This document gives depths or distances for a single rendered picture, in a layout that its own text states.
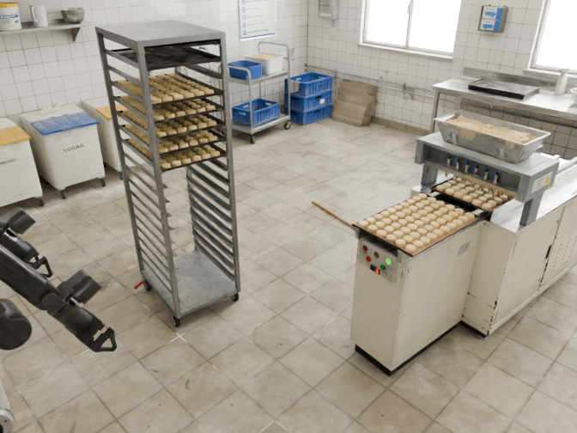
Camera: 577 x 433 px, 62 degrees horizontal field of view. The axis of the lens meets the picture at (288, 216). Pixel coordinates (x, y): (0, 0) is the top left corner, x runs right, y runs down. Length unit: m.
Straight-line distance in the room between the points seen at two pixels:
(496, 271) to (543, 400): 0.74
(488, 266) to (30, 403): 2.72
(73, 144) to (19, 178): 0.57
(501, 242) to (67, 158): 3.96
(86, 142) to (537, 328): 4.24
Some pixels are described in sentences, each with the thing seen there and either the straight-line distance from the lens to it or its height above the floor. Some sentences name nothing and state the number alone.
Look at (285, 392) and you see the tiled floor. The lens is 2.90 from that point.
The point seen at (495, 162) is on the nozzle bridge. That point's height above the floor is 1.18.
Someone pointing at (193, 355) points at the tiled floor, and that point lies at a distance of 3.15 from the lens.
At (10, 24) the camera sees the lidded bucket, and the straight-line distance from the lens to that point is 5.25.
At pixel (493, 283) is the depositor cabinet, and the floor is 0.47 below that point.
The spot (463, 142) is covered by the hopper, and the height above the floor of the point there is 1.22.
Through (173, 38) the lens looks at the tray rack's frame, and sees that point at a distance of 2.58.
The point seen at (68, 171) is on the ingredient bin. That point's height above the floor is 0.28.
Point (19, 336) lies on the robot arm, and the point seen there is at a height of 1.45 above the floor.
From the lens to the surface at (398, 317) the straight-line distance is 2.68.
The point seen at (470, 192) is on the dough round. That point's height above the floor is 0.91.
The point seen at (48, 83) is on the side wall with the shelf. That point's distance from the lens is 5.68.
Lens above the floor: 2.19
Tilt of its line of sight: 29 degrees down
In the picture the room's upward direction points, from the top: straight up
